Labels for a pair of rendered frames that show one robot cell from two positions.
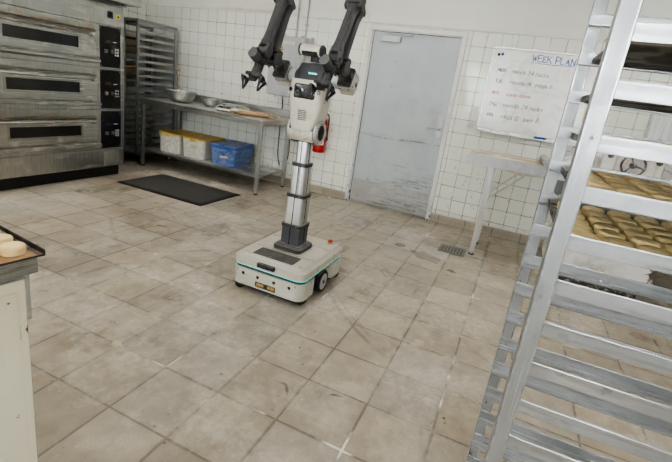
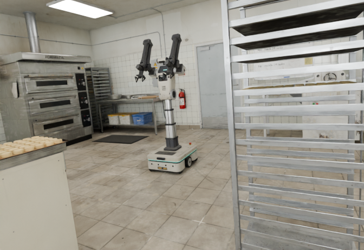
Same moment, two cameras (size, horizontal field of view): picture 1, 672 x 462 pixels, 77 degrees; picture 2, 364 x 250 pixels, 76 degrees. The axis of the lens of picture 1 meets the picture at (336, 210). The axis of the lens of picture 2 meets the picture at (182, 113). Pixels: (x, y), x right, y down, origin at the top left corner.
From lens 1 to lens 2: 0.60 m
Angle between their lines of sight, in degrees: 10
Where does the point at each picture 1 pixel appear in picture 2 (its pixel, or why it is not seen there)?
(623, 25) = (224, 22)
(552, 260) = (228, 99)
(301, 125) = (164, 92)
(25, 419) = (68, 206)
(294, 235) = (171, 142)
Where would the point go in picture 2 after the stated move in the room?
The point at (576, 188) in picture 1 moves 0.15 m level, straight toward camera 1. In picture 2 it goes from (228, 74) to (215, 75)
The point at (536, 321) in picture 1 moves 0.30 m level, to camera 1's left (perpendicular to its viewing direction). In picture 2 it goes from (231, 122) to (175, 126)
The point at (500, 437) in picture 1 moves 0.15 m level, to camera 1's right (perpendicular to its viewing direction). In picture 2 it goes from (233, 170) to (261, 169)
